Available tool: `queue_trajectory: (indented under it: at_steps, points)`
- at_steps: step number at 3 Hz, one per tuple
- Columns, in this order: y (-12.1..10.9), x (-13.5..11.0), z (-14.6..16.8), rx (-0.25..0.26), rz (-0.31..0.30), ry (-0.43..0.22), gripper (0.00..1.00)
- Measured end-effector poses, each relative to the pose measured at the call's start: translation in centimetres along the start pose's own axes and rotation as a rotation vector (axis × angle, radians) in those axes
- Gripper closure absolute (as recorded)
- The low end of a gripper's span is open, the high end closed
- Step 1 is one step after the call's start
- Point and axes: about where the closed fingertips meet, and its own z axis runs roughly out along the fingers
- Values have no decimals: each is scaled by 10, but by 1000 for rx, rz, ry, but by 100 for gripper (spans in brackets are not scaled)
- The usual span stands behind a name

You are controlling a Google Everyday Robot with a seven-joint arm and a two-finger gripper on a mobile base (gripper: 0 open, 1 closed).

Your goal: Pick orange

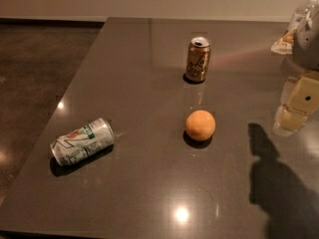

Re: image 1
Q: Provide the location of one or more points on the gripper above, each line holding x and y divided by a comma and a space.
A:
307, 49

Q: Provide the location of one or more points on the orange fruit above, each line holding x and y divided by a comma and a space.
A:
200, 125

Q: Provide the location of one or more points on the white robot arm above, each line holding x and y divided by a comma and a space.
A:
301, 40

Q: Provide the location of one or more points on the white 7up can lying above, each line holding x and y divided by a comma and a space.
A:
82, 143

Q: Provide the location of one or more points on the gold LaCroix can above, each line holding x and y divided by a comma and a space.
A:
198, 57

